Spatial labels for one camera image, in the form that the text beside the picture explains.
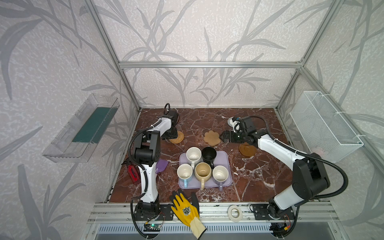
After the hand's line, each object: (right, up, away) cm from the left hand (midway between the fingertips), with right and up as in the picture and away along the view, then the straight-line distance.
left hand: (172, 132), depth 102 cm
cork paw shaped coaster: (+28, -4, -1) cm, 28 cm away
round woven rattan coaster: (+5, -5, 0) cm, 7 cm away
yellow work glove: (+15, -38, -30) cm, 50 cm away
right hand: (+35, +1, -13) cm, 37 cm away
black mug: (+25, -12, -13) cm, 31 cm away
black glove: (+17, -34, -26) cm, 46 cm away
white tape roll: (+37, -40, -30) cm, 62 cm away
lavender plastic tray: (+34, -16, -9) cm, 39 cm away
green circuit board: (-3, -44, -30) cm, 53 cm away
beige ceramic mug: (+21, -22, -16) cm, 35 cm away
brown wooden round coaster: (+50, -12, -6) cm, 52 cm away
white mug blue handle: (+11, -20, -21) cm, 31 cm away
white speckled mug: (+16, -14, -10) cm, 23 cm away
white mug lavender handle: (+32, -22, -17) cm, 42 cm away
